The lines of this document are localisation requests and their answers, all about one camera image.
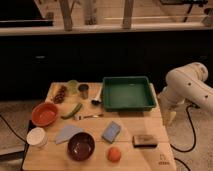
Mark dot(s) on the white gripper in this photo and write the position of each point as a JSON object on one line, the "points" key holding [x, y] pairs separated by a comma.
{"points": [[169, 100]]}

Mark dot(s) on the black wooden eraser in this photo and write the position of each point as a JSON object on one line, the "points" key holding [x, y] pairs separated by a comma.
{"points": [[144, 141]]}

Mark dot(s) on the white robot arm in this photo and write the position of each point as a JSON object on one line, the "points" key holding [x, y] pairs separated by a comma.
{"points": [[185, 83]]}

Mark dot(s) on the purple bowl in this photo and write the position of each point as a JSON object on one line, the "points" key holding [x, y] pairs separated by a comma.
{"points": [[81, 146]]}

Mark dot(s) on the orange bowl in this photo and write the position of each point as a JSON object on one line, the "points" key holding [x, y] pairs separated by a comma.
{"points": [[44, 114]]}

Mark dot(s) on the green plastic tray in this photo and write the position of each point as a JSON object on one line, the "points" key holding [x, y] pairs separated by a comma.
{"points": [[131, 93]]}

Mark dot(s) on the blue sponge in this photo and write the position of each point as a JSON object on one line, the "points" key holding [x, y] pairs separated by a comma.
{"points": [[111, 131]]}

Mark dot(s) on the orange ball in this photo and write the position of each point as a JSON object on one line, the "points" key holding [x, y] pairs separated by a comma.
{"points": [[114, 154]]}

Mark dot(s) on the black and white spoon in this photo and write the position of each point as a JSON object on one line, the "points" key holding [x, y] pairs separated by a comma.
{"points": [[97, 99]]}

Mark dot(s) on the metal cup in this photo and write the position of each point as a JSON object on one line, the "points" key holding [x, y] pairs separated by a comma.
{"points": [[83, 90]]}

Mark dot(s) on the green cucumber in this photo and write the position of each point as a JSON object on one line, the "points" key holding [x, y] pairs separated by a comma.
{"points": [[76, 108]]}

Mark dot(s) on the green cup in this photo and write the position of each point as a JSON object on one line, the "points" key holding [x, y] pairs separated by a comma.
{"points": [[72, 86]]}

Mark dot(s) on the light blue cloth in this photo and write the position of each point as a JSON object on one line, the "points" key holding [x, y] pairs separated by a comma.
{"points": [[66, 133]]}

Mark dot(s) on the white cup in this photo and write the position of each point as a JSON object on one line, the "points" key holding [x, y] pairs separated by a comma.
{"points": [[37, 137]]}

